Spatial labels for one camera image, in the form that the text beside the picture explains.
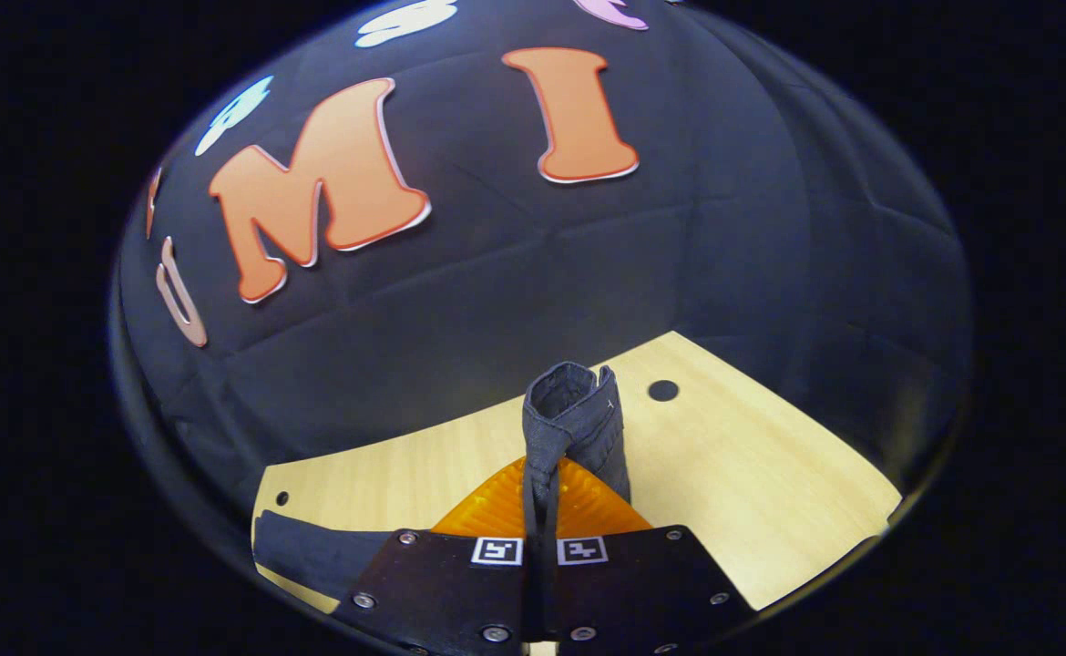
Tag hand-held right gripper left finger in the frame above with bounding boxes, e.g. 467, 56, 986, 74
331, 457, 534, 655

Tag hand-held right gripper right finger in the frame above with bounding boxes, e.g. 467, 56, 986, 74
547, 457, 760, 655

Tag dark blue jeans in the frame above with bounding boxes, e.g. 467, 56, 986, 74
251, 361, 634, 643

